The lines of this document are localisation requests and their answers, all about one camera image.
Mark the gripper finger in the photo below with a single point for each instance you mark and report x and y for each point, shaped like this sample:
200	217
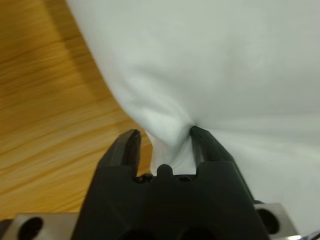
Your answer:
215	150
122	152

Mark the white t-shirt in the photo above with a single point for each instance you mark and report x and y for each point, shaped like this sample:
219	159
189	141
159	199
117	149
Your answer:
200	62

